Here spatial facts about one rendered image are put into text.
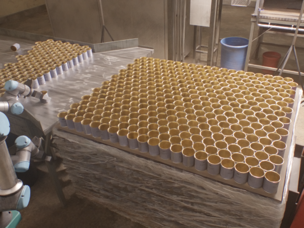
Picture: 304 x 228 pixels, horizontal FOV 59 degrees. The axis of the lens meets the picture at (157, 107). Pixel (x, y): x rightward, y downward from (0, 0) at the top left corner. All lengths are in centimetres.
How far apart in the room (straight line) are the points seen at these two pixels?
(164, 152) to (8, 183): 78
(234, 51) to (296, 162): 273
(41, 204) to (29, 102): 110
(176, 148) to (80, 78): 130
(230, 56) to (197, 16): 81
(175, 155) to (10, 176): 81
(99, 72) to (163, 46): 199
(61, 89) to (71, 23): 310
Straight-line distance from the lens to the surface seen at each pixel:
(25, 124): 225
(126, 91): 203
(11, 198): 154
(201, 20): 432
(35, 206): 296
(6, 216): 172
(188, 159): 142
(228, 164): 143
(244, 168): 143
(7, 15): 953
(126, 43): 302
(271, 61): 496
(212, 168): 140
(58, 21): 561
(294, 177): 189
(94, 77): 248
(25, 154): 169
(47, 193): 303
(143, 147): 153
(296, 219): 178
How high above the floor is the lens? 217
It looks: 34 degrees down
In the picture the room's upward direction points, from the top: 2 degrees counter-clockwise
